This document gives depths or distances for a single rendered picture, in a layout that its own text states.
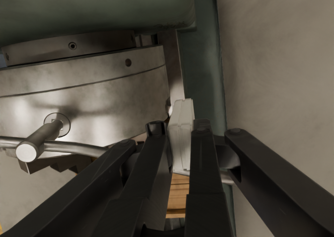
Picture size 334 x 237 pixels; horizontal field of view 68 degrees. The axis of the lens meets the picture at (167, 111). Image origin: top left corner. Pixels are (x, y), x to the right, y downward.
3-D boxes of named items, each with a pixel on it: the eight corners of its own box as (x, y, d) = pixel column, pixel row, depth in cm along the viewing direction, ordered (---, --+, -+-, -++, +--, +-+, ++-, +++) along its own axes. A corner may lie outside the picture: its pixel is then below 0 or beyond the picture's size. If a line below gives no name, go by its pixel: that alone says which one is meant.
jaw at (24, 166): (67, 110, 47) (-4, 132, 38) (80, 112, 43) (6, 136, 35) (81, 162, 50) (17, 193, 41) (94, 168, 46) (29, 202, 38)
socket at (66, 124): (51, 128, 35) (43, 135, 32) (52, 106, 34) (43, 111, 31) (76, 130, 35) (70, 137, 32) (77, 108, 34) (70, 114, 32)
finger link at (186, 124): (178, 126, 15) (191, 124, 15) (183, 98, 21) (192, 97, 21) (185, 171, 15) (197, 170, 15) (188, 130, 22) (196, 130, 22)
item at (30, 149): (56, 125, 35) (14, 162, 24) (56, 110, 34) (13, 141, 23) (72, 126, 35) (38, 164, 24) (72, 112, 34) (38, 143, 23)
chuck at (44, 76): (30, 63, 59) (-94, 82, 29) (159, 43, 60) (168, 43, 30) (34, 77, 60) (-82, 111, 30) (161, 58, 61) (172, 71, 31)
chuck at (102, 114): (34, 77, 60) (-82, 111, 30) (161, 58, 61) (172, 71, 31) (44, 112, 63) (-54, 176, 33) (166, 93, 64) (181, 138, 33)
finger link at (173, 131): (185, 171, 15) (173, 172, 16) (187, 130, 22) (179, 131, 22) (179, 126, 15) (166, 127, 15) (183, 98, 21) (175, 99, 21)
